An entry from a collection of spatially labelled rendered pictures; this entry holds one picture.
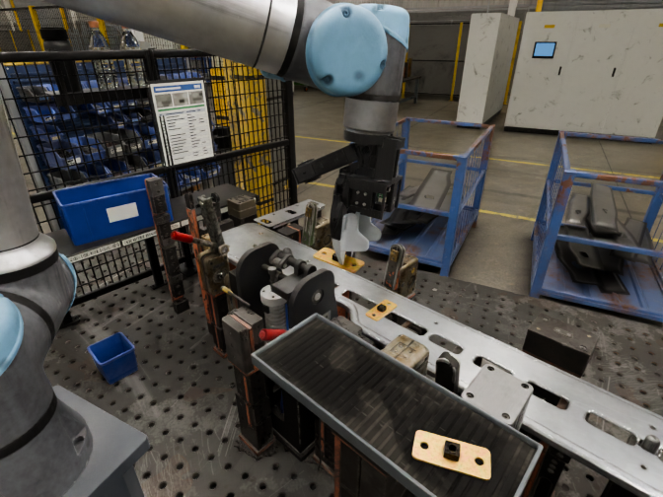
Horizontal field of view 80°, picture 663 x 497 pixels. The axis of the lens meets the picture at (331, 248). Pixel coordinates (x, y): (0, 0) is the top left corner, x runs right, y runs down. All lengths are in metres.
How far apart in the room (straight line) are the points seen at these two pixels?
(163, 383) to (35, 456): 0.73
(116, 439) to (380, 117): 0.56
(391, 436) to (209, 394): 0.78
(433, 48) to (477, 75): 4.44
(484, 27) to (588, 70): 1.91
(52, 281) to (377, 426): 0.46
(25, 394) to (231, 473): 0.61
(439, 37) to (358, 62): 12.46
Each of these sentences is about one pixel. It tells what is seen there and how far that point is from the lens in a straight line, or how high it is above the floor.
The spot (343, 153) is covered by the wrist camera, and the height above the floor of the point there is 1.43.
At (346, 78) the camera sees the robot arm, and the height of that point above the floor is 1.55.
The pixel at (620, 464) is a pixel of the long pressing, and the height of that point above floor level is 1.00.
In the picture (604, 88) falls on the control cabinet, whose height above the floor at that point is 0.85.
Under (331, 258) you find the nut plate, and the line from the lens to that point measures 0.66.
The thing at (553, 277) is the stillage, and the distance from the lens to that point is 3.05.
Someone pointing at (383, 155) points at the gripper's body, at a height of 1.43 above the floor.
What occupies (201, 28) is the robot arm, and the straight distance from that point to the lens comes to 0.38.
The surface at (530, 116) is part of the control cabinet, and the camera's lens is 8.62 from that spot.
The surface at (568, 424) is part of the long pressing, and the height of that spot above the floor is 1.00.
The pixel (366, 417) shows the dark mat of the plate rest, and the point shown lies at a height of 1.16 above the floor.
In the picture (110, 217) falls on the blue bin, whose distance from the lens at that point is 1.39.
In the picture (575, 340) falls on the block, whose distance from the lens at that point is 0.97.
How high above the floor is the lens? 1.58
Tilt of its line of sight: 28 degrees down
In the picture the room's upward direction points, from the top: straight up
